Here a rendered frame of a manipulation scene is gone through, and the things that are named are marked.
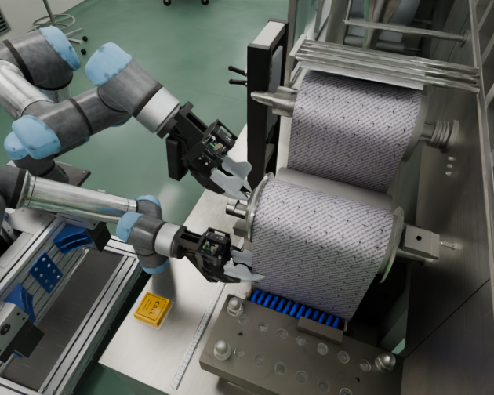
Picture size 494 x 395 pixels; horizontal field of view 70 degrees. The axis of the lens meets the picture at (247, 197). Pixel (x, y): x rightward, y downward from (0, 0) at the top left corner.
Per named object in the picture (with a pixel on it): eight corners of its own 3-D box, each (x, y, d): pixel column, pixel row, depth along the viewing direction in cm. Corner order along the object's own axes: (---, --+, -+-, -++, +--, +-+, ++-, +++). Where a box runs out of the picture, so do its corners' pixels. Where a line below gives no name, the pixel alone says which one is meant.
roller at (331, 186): (280, 190, 93) (284, 156, 84) (379, 218, 87) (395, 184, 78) (266, 225, 86) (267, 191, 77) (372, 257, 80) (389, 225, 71)
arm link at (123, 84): (108, 54, 65) (115, 29, 57) (156, 97, 68) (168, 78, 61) (78, 82, 62) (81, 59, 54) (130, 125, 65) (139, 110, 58)
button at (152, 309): (149, 295, 97) (147, 291, 95) (171, 303, 95) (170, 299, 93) (135, 318, 92) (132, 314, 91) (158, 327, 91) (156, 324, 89)
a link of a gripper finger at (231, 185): (256, 201, 65) (220, 167, 63) (237, 211, 70) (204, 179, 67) (263, 190, 67) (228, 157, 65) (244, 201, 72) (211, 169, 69)
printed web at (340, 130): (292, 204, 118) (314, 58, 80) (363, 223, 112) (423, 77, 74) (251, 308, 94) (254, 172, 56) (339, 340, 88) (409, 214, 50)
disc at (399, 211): (380, 237, 76) (404, 190, 65) (383, 237, 76) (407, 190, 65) (371, 297, 67) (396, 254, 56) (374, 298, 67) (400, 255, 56)
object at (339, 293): (252, 285, 85) (252, 242, 71) (350, 320, 80) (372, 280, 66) (251, 288, 85) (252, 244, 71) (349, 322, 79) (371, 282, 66)
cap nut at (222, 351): (218, 339, 76) (216, 331, 73) (234, 346, 75) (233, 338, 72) (211, 356, 74) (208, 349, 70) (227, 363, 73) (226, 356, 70)
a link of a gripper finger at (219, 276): (237, 285, 77) (201, 271, 79) (237, 288, 78) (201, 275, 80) (245, 267, 80) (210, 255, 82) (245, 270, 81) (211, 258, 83)
